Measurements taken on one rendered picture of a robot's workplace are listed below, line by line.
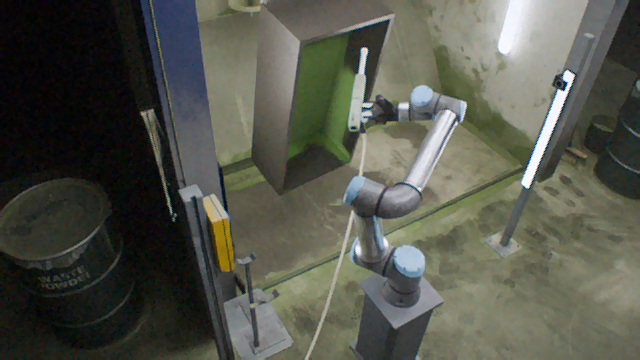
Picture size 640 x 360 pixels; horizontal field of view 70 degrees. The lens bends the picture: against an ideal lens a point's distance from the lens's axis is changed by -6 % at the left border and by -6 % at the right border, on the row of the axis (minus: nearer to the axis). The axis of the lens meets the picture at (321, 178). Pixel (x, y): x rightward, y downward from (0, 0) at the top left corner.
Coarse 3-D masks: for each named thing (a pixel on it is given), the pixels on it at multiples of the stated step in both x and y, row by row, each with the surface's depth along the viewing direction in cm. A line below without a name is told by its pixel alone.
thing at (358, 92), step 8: (360, 64) 233; (360, 72) 230; (360, 80) 227; (360, 88) 224; (352, 96) 223; (360, 96) 222; (352, 104) 220; (360, 104) 220; (352, 112) 217; (360, 112) 219; (352, 120) 215; (360, 120) 219; (360, 128) 233
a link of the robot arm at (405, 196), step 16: (448, 112) 195; (464, 112) 203; (432, 128) 192; (448, 128) 191; (432, 144) 185; (416, 160) 181; (432, 160) 182; (416, 176) 176; (400, 192) 170; (416, 192) 171; (384, 208) 169; (400, 208) 169
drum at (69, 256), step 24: (24, 192) 244; (0, 216) 231; (96, 240) 230; (120, 240) 259; (24, 264) 215; (48, 264) 216; (72, 264) 223; (96, 264) 235; (120, 264) 256; (48, 288) 228; (72, 288) 232; (96, 288) 242; (120, 288) 259; (48, 312) 245; (72, 312) 243; (96, 312) 251; (120, 312) 265; (72, 336) 259; (96, 336) 262; (120, 336) 274
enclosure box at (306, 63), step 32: (288, 0) 237; (320, 0) 241; (352, 0) 246; (288, 32) 222; (320, 32) 224; (352, 32) 279; (384, 32) 257; (288, 64) 234; (320, 64) 296; (352, 64) 292; (256, 96) 278; (288, 96) 246; (320, 96) 321; (256, 128) 296; (288, 128) 262; (320, 128) 350; (256, 160) 317; (288, 160) 330; (320, 160) 334
